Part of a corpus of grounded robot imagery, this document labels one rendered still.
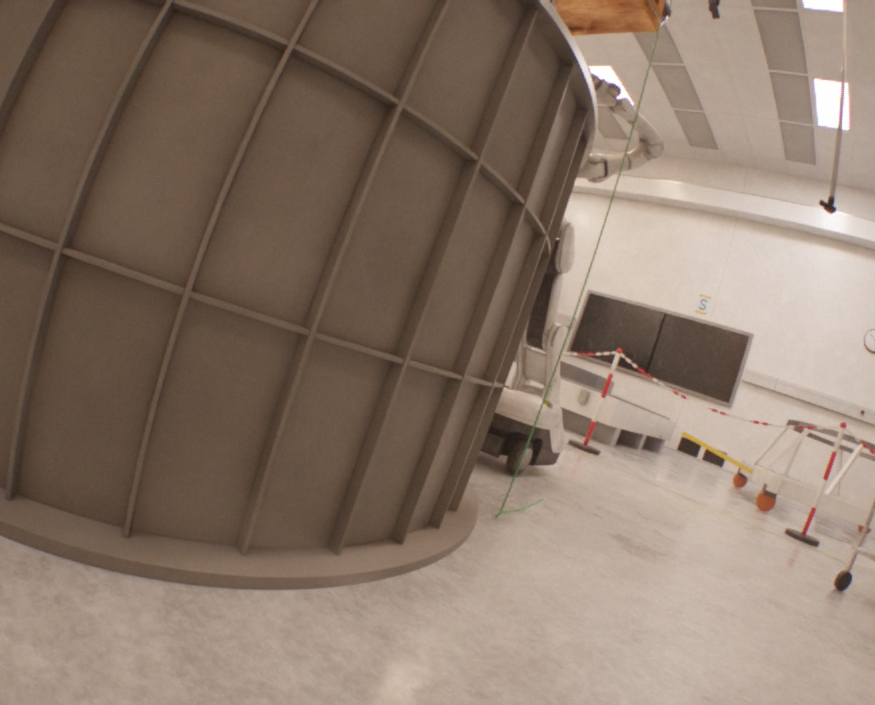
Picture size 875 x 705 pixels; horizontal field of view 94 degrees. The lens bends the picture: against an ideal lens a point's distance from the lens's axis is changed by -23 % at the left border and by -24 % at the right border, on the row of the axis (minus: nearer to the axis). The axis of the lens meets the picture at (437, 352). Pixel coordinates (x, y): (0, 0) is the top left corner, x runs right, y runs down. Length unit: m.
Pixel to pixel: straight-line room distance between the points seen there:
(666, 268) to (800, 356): 2.83
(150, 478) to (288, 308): 0.33
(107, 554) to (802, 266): 9.31
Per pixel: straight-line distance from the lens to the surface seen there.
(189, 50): 0.83
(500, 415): 2.33
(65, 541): 0.81
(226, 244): 0.77
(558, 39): 1.20
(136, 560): 0.81
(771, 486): 5.34
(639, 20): 2.03
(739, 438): 8.88
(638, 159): 2.42
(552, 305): 2.60
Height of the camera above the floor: 0.45
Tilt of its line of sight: 1 degrees down
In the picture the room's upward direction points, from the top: 20 degrees clockwise
